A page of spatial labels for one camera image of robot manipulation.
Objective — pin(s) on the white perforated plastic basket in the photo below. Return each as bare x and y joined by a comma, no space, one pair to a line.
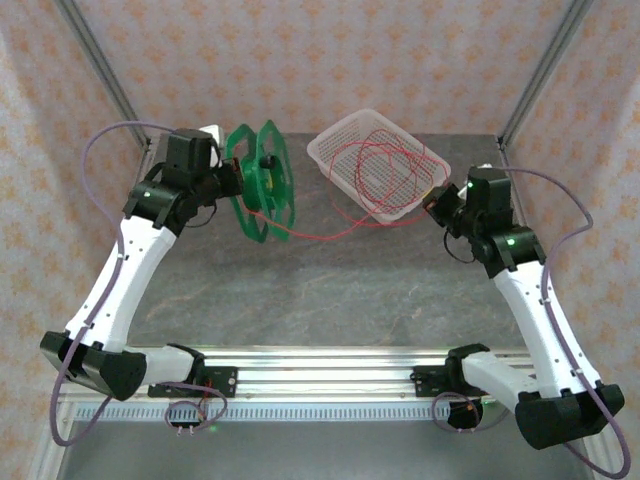
330,140

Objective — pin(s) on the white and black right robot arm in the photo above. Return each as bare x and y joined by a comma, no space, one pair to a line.
540,320

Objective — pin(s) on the grey metal sheet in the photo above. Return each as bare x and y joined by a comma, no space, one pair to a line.
325,450

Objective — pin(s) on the aluminium frame post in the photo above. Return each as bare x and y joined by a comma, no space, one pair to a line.
545,75
102,75

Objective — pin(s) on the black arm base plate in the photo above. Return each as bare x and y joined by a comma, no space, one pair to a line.
225,382
425,382

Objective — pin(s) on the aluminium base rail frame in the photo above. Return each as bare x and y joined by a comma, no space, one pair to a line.
325,380

